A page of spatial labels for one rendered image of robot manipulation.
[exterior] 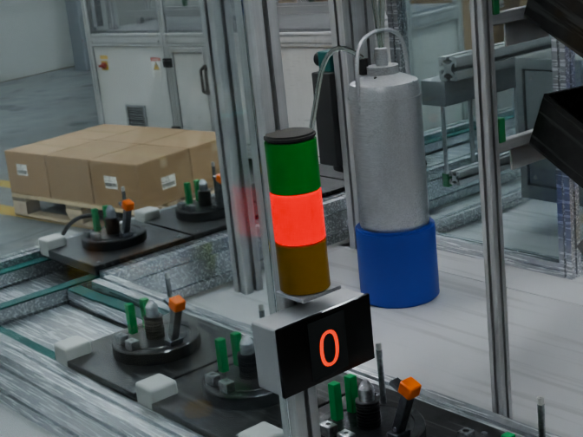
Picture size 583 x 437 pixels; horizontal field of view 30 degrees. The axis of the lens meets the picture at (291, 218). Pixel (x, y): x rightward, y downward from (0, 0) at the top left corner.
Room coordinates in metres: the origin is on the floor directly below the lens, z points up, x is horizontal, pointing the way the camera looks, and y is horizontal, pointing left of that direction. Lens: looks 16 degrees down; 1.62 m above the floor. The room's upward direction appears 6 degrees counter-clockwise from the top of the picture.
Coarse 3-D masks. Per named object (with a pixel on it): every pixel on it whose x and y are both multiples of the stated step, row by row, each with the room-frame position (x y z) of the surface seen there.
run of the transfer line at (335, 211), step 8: (344, 192) 2.50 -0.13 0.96; (328, 200) 2.44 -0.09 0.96; (336, 200) 2.44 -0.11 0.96; (344, 200) 2.45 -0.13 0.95; (328, 208) 2.42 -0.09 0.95; (336, 208) 2.44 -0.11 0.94; (344, 208) 2.46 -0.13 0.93; (328, 216) 2.42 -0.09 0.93; (336, 216) 2.43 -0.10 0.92; (344, 216) 2.45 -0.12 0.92; (328, 224) 2.42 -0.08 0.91; (336, 224) 2.43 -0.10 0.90; (344, 224) 2.45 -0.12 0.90; (328, 232) 2.42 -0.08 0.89; (336, 232) 2.44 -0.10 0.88; (344, 232) 2.45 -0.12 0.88; (328, 240) 2.42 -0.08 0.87; (336, 240) 2.43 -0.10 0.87
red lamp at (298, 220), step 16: (320, 192) 1.00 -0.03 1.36; (272, 208) 1.00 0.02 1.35; (288, 208) 0.99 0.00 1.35; (304, 208) 0.99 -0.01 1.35; (320, 208) 1.00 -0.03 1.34; (288, 224) 0.99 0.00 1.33; (304, 224) 0.99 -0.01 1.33; (320, 224) 1.00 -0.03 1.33; (288, 240) 0.99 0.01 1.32; (304, 240) 0.99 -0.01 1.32; (320, 240) 1.00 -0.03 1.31
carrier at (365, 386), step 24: (336, 384) 1.26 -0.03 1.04; (360, 384) 1.24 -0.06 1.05; (384, 384) 1.29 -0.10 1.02; (336, 408) 1.26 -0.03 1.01; (360, 408) 1.23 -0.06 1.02; (384, 408) 1.28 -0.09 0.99; (432, 408) 1.30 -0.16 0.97; (336, 432) 1.22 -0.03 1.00; (360, 432) 1.22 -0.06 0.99; (384, 432) 1.21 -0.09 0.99; (408, 432) 1.19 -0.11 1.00; (432, 432) 1.24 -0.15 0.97; (456, 432) 1.23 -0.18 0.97; (480, 432) 1.23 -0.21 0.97; (504, 432) 1.22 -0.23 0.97
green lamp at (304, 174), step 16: (272, 144) 1.00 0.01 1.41; (288, 144) 0.99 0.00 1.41; (304, 144) 0.99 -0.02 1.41; (272, 160) 1.00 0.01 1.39; (288, 160) 0.99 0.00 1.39; (304, 160) 0.99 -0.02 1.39; (272, 176) 1.00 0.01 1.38; (288, 176) 0.99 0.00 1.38; (304, 176) 0.99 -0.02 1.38; (272, 192) 1.00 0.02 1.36; (288, 192) 0.99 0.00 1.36; (304, 192) 0.99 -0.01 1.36
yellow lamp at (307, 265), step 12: (324, 240) 1.00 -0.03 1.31; (276, 252) 1.01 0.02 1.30; (288, 252) 0.99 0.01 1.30; (300, 252) 0.99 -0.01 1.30; (312, 252) 0.99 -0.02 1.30; (324, 252) 1.00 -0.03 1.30; (288, 264) 0.99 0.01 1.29; (300, 264) 0.99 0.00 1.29; (312, 264) 0.99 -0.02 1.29; (324, 264) 1.00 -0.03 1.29; (288, 276) 0.99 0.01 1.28; (300, 276) 0.99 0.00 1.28; (312, 276) 0.99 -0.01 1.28; (324, 276) 1.00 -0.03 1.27; (288, 288) 0.99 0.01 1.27; (300, 288) 0.99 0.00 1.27; (312, 288) 0.99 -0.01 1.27; (324, 288) 1.00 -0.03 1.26
